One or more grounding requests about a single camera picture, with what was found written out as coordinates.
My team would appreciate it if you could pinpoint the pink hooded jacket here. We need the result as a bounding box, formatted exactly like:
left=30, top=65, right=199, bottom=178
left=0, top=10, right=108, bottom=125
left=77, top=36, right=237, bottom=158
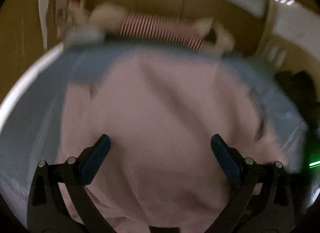
left=56, top=50, right=286, bottom=232

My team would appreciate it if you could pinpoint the blue plaid bed sheet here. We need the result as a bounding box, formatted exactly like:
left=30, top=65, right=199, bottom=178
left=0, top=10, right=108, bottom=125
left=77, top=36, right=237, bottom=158
left=1, top=41, right=307, bottom=225

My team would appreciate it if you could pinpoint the striped plush dog toy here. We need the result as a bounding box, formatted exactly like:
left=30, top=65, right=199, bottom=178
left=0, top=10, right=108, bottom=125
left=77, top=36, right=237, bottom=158
left=88, top=3, right=235, bottom=54

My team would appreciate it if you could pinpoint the wooden bunk bed frame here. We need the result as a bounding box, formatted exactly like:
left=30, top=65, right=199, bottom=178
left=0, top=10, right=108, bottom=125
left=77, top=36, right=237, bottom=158
left=1, top=0, right=319, bottom=98

